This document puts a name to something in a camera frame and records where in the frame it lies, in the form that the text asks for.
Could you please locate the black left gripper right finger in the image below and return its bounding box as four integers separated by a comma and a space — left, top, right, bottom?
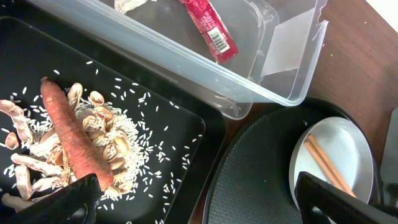
295, 172, 397, 224

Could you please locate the red snack wrapper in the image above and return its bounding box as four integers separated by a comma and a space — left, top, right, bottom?
180, 0, 239, 63

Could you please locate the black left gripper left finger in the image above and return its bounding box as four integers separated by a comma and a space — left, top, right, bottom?
1, 174, 101, 224

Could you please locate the food scraps pile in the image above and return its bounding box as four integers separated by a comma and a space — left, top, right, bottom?
0, 60, 203, 224

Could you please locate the white tissue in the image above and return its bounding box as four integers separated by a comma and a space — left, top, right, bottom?
114, 0, 147, 14

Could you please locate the wooden chopstick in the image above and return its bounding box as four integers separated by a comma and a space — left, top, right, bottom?
307, 134, 358, 198
303, 138, 352, 197

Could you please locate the orange carrot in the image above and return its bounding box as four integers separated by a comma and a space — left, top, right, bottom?
40, 77, 114, 191

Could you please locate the grey round plate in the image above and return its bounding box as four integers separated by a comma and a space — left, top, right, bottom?
289, 117, 375, 203

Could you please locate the black rectangular tray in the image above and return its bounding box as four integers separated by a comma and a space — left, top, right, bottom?
0, 16, 226, 224

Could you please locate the grey plastic dishwasher rack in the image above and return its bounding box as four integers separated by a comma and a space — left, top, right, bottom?
379, 107, 398, 208

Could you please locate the clear plastic storage bin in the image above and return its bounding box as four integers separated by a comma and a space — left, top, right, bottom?
32, 0, 328, 119

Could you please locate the round black tray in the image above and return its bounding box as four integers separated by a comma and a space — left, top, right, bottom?
201, 98, 382, 224

